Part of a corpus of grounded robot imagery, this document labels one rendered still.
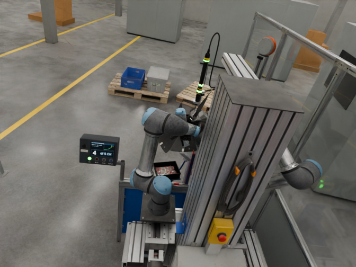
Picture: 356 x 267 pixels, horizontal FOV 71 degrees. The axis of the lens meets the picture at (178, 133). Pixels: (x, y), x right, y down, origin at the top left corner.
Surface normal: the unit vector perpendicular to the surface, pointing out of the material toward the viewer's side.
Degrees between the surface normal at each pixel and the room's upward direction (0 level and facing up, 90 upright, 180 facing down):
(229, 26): 90
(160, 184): 7
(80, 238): 0
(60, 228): 0
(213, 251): 90
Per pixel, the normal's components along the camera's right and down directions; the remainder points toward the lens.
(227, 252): 0.16, -0.81
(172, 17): -0.17, 0.54
